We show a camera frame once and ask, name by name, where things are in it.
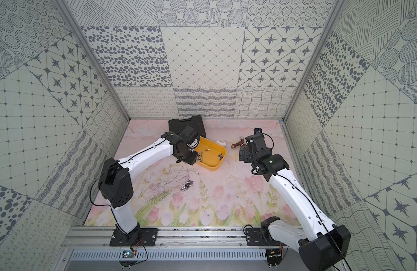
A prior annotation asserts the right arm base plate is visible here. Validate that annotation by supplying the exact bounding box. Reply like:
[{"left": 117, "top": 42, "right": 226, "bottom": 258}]
[{"left": 242, "top": 225, "right": 286, "bottom": 247}]

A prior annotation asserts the pile of metal bits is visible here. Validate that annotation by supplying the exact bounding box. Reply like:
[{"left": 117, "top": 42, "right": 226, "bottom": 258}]
[{"left": 180, "top": 180, "right": 194, "bottom": 192}]

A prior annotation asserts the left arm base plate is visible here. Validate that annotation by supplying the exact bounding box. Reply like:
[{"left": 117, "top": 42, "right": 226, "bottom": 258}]
[{"left": 109, "top": 224, "right": 159, "bottom": 247}]

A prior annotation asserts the black plastic tool case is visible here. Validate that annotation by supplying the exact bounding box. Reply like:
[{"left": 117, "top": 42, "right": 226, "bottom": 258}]
[{"left": 169, "top": 115, "right": 206, "bottom": 138}]

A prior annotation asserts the white pipe tee fitting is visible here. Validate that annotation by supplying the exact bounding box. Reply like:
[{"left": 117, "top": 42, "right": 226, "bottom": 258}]
[{"left": 215, "top": 140, "right": 227, "bottom": 147}]

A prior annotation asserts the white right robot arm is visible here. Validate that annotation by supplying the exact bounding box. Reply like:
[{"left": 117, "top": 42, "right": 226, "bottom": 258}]
[{"left": 239, "top": 128, "right": 351, "bottom": 271}]

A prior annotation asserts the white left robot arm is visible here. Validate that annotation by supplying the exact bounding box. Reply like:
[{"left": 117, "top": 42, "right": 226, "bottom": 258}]
[{"left": 97, "top": 126, "right": 200, "bottom": 236}]

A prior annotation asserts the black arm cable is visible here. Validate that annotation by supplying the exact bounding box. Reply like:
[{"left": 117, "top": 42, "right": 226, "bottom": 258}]
[
  {"left": 276, "top": 169, "right": 353, "bottom": 271},
  {"left": 89, "top": 138, "right": 169, "bottom": 234}
]

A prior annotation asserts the yellow plastic storage box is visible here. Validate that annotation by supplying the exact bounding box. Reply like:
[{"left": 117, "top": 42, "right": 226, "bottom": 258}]
[{"left": 195, "top": 137, "right": 226, "bottom": 171}]

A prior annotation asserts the aluminium mounting rail frame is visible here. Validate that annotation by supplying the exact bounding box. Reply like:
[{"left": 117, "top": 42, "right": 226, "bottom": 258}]
[{"left": 62, "top": 227, "right": 288, "bottom": 265}]

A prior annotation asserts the small green circuit board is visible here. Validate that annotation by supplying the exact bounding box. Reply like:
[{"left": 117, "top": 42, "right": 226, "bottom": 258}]
[{"left": 122, "top": 250, "right": 135, "bottom": 259}]

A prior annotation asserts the brown water tap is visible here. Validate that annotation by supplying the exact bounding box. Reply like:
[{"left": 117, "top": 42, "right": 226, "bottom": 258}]
[{"left": 231, "top": 137, "right": 246, "bottom": 149}]

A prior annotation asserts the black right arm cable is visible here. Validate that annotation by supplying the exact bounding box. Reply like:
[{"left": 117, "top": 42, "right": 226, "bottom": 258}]
[{"left": 276, "top": 169, "right": 353, "bottom": 271}]

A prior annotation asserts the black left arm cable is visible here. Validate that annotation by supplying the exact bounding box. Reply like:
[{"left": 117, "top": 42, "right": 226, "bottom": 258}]
[{"left": 89, "top": 138, "right": 169, "bottom": 234}]

